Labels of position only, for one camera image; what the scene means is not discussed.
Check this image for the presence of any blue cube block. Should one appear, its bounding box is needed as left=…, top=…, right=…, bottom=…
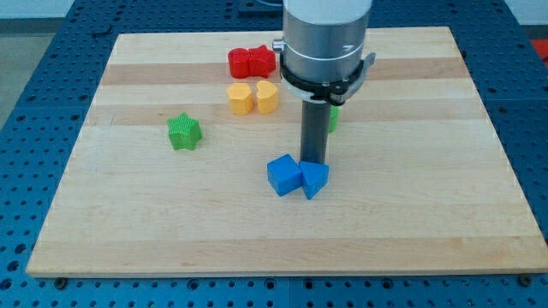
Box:
left=266, top=154, right=302, bottom=197

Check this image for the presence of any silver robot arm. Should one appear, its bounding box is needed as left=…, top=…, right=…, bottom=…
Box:
left=280, top=0, right=372, bottom=83

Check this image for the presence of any blue triangular block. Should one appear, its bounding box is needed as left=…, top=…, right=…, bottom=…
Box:
left=299, top=161, right=330, bottom=199

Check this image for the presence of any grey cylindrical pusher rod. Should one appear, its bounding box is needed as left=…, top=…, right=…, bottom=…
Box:
left=301, top=101, right=331, bottom=163

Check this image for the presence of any yellow heart block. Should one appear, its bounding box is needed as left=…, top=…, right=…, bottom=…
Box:
left=256, top=80, right=279, bottom=114

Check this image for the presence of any yellow pentagon block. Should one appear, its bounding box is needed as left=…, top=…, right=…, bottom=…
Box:
left=226, top=82, right=254, bottom=116

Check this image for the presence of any green block behind rod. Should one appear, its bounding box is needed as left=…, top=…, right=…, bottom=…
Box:
left=329, top=106, right=339, bottom=133

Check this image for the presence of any green star block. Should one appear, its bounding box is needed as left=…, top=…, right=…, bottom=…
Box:
left=166, top=113, right=202, bottom=151

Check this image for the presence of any red star block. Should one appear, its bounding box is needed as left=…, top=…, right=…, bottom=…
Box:
left=248, top=44, right=276, bottom=78

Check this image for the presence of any red cylinder block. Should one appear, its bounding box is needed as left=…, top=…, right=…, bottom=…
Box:
left=227, top=48, right=250, bottom=79

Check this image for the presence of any wooden board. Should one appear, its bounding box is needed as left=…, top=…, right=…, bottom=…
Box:
left=27, top=27, right=547, bottom=278

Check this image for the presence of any black clamp ring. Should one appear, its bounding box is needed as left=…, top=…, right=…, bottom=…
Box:
left=279, top=51, right=378, bottom=107

